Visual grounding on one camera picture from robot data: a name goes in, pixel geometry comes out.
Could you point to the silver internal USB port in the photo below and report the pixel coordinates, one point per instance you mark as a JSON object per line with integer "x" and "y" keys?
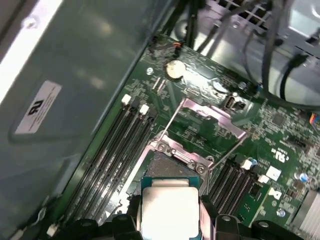
{"x": 229, "y": 103}

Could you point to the metal drive cage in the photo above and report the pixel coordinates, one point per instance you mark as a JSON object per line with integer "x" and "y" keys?
{"x": 230, "y": 37}

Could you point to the silver CPU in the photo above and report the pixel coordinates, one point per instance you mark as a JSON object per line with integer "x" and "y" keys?
{"x": 170, "y": 212}

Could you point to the metal socket cover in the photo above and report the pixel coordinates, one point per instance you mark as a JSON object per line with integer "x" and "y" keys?
{"x": 197, "y": 110}

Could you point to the green motherboard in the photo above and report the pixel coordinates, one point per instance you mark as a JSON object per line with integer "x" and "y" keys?
{"x": 275, "y": 150}

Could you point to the silver finned heatsink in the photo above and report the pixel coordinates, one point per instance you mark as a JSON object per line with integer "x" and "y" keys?
{"x": 310, "y": 217}

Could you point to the black PC case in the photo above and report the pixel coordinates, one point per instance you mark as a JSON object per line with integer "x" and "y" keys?
{"x": 75, "y": 50}

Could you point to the black RAM slot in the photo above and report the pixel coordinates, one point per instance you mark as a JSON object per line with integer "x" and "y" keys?
{"x": 231, "y": 184}
{"x": 123, "y": 155}
{"x": 237, "y": 190}
{"x": 243, "y": 195}
{"x": 133, "y": 155}
{"x": 102, "y": 155}
{"x": 224, "y": 179}
{"x": 113, "y": 155}

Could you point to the round coin battery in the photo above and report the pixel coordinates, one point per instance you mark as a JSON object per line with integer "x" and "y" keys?
{"x": 175, "y": 70}

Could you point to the CPU socket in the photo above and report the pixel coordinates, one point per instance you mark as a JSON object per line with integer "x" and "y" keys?
{"x": 170, "y": 166}

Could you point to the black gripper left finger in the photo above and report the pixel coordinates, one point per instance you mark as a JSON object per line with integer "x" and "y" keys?
{"x": 117, "y": 230}

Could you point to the white case sticker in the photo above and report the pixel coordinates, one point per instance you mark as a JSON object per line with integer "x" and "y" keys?
{"x": 37, "y": 107}

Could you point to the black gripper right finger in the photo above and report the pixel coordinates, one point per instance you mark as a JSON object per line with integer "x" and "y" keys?
{"x": 232, "y": 230}

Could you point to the small blue capacitor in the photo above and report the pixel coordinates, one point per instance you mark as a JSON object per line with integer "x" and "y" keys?
{"x": 303, "y": 176}
{"x": 253, "y": 161}

